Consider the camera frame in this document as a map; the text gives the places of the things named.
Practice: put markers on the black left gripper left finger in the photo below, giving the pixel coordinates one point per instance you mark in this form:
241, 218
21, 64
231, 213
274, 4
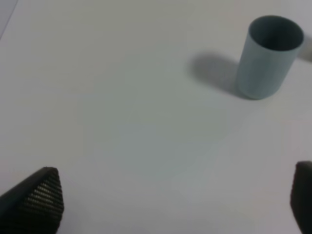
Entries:
34, 206

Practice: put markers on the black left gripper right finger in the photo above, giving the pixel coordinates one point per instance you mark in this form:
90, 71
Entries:
301, 196

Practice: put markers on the teal plastic cup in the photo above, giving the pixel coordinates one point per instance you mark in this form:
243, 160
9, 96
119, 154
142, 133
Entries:
272, 44

